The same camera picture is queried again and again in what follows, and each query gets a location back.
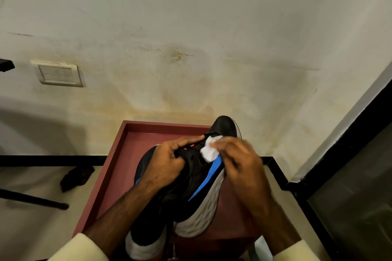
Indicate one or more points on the black sneaker with blue stripe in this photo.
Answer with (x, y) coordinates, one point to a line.
(199, 184)

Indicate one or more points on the person's left hand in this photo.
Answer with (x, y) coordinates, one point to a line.
(160, 166)

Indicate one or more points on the black sneaker with white sole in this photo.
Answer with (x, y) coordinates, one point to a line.
(147, 227)

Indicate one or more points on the person's right fingers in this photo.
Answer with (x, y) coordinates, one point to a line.
(228, 149)

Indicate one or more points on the person's right forearm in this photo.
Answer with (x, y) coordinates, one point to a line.
(277, 227)

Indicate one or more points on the person's left fingers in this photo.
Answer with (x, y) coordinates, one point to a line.
(186, 141)

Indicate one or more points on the person's right hand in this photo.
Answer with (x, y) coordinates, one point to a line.
(245, 169)

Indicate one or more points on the dark crumpled cloth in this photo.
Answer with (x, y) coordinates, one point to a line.
(76, 177)

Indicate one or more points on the black door frame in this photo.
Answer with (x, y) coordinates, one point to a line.
(352, 135)

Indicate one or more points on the black flat object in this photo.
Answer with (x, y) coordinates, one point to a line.
(5, 65)

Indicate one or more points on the white wall switch plate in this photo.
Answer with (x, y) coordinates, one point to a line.
(58, 74)

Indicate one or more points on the black metal rod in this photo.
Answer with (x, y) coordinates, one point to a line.
(33, 200)

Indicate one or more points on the white plastic piece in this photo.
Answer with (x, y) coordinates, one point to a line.
(262, 250)

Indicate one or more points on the maroon tray-top stool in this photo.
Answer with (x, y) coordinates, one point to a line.
(122, 172)

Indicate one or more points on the black skirting strip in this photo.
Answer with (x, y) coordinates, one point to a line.
(46, 160)

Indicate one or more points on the white wiping cloth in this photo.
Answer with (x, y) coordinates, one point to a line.
(209, 150)

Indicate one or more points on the person's left forearm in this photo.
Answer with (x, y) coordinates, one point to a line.
(119, 218)

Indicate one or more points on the dark glass door pane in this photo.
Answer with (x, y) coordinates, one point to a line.
(361, 208)

